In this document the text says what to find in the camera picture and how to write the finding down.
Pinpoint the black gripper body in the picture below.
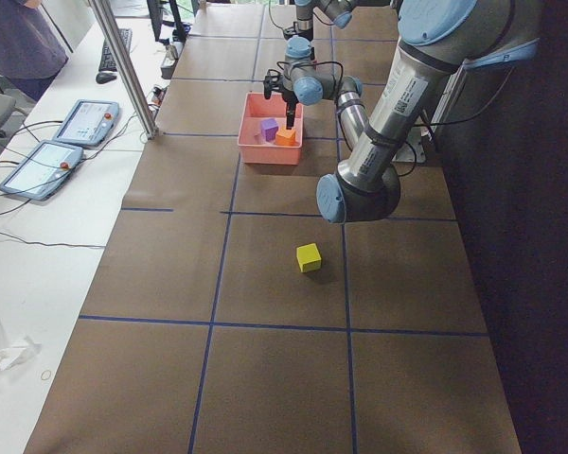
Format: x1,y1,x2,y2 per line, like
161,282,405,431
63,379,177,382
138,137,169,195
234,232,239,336
263,69,297,110

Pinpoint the purple foam block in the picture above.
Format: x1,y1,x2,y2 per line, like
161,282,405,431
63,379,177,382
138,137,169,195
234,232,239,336
259,117,279,143

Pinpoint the orange foam block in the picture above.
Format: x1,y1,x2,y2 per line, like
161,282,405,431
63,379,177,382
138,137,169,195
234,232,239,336
275,128,296,147

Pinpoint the yellow foam block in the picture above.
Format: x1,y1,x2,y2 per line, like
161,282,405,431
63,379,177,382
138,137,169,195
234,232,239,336
296,243,322,273

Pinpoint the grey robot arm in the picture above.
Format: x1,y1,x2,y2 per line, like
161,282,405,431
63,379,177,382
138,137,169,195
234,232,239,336
263,1,543,223
287,0,358,41

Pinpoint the pink plastic bin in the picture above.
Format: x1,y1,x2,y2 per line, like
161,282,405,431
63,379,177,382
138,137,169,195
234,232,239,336
238,93,304,166

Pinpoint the black keyboard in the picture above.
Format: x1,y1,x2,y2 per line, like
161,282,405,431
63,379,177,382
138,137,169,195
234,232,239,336
98,27,133,72

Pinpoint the black computer mouse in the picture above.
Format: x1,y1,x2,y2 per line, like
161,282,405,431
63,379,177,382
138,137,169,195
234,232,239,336
96,71,117,85

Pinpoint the far teach pendant tablet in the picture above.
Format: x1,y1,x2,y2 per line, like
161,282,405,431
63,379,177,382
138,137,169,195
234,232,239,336
53,99,120,147

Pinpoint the teach pendant tablet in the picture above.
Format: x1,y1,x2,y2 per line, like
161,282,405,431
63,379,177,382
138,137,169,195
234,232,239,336
53,99,120,147
0,140,83,201

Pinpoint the near teach pendant tablet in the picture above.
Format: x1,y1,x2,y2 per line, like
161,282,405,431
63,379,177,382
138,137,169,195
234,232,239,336
0,140,83,201

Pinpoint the person in purple shirt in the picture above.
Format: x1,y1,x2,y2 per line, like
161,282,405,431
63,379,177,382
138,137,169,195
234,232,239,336
0,0,68,101

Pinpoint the crumpled white paper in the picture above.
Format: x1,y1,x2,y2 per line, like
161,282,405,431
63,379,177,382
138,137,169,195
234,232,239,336
0,320,43,375

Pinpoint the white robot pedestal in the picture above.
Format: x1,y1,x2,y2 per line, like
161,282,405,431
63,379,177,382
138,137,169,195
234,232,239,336
393,118,430,165

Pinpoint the aluminium frame post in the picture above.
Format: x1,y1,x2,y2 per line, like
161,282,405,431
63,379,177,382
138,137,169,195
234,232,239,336
88,0,158,140

